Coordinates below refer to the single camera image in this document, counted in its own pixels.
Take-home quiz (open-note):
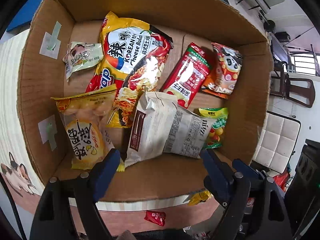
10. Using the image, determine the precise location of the small yellow candy wrapper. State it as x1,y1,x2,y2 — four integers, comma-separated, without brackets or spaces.
188,190,213,206

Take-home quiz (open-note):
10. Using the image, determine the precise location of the small red sachet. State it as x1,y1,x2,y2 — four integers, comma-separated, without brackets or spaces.
144,210,166,226

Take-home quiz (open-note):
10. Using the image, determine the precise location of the striped cat table mat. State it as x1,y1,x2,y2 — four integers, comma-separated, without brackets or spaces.
1,29,223,237

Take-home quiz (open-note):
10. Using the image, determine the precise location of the pale green snack packet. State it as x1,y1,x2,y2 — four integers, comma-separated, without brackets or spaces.
62,42,104,81

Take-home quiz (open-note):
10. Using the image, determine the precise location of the white padded chair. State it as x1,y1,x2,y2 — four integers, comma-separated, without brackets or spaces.
252,111,301,173

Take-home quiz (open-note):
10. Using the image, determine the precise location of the red white snack packet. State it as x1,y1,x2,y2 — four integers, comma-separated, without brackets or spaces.
160,42,210,108

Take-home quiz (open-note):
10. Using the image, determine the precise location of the green fruit candy bag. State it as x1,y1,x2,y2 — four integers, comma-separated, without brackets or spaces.
198,107,228,149

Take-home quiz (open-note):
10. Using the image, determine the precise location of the orange panda snack packet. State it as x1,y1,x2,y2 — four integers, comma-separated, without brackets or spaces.
201,42,243,99

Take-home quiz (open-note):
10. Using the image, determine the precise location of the white cracker packet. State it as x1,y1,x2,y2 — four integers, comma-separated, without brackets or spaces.
124,92,177,168

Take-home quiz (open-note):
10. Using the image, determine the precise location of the grey printed snack bag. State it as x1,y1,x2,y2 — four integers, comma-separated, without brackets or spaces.
163,106,215,159

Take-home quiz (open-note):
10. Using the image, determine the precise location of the Korean cheese ramen bag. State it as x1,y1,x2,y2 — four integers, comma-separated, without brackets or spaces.
86,12,174,128

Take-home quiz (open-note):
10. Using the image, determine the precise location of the cardboard box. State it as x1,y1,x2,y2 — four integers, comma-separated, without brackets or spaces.
16,0,275,203

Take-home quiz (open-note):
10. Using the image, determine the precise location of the yellow egg biscuit bag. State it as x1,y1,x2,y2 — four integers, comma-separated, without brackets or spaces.
53,85,117,170

